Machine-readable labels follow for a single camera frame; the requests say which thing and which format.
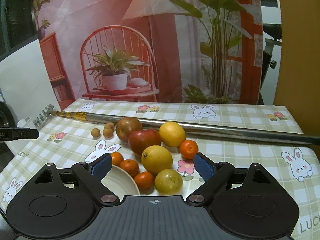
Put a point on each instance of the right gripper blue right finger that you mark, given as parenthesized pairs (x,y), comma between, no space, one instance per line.
(215,176)

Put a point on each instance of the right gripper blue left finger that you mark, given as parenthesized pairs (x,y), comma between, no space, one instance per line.
(89,177)

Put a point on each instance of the mandarin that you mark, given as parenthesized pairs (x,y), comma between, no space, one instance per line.
(130,166)
(144,180)
(188,149)
(117,158)

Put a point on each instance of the yellow lemon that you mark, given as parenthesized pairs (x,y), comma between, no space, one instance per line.
(172,134)
(156,158)

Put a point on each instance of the bright red apple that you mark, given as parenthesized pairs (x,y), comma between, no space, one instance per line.
(139,140)

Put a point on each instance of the dark red-brown apple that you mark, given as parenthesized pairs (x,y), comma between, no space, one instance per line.
(125,126)

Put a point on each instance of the yellow lemon front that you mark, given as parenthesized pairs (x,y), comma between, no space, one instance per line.
(156,158)

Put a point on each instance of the dark washing machine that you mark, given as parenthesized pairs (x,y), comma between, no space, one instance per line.
(6,117)

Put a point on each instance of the beige round plate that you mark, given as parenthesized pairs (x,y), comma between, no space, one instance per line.
(120,183)

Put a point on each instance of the telescopic metal pole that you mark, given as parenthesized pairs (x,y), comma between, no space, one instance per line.
(210,131)

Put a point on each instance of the yellow-green round fruit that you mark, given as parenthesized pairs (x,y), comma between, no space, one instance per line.
(168,182)

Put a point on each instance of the mandarin front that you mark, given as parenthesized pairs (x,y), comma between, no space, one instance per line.
(144,180)

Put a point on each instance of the checkered bunny tablecloth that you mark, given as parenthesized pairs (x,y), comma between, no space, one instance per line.
(65,142)

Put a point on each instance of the wooden board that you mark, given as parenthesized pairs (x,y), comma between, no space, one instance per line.
(298,83)

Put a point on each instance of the printed room backdrop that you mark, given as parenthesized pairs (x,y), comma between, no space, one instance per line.
(192,51)

